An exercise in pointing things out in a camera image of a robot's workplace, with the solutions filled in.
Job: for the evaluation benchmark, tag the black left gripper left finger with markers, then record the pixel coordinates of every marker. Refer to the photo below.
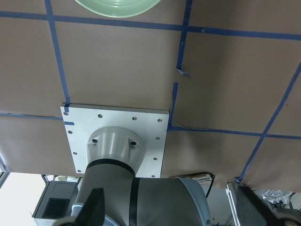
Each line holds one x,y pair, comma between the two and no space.
93,210

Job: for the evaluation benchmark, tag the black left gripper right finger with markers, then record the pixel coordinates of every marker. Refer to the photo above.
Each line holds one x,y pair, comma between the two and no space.
251,211

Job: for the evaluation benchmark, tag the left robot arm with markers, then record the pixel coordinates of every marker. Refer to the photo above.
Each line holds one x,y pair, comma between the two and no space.
112,194

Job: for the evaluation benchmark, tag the grey control box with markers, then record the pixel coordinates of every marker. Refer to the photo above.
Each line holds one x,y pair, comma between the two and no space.
56,200

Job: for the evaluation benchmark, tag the left green plate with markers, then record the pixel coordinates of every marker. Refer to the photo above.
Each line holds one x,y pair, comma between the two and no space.
118,8

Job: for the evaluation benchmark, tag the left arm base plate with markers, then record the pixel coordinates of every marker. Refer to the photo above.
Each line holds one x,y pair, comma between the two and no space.
77,131

